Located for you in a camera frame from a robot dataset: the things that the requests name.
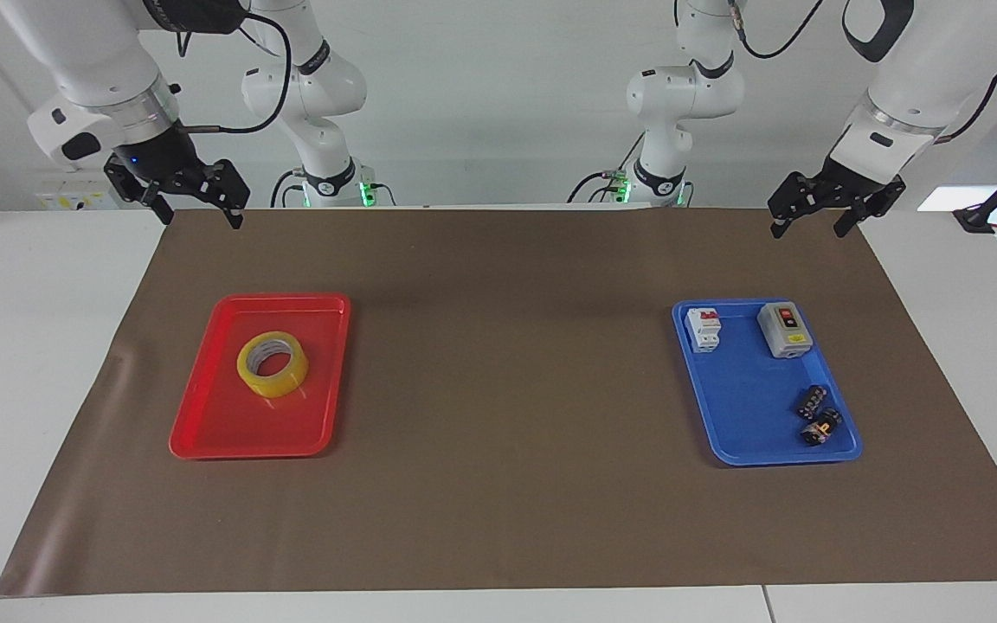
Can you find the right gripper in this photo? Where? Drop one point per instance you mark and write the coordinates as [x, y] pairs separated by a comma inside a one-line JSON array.
[[157, 156]]

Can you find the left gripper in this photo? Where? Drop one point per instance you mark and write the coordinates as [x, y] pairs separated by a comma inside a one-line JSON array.
[[855, 186]]

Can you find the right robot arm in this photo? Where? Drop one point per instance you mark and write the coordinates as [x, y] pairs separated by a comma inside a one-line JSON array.
[[92, 61]]

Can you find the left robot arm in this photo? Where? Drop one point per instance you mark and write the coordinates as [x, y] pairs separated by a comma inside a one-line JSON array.
[[923, 78]]

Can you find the yellow tape roll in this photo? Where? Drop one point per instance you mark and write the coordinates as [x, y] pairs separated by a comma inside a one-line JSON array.
[[295, 376]]

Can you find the white circuit breaker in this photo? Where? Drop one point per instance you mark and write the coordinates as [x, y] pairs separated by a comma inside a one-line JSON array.
[[704, 330]]

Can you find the blue plastic tray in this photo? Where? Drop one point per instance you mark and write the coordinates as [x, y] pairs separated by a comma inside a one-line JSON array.
[[749, 407]]

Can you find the red plastic tray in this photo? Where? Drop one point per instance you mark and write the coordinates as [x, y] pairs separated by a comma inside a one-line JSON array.
[[213, 415]]

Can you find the white wall socket strip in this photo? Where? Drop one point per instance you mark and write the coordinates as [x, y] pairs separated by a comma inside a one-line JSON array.
[[74, 199]]

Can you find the grey switch box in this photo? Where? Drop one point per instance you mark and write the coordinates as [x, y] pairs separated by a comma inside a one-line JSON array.
[[784, 330]]

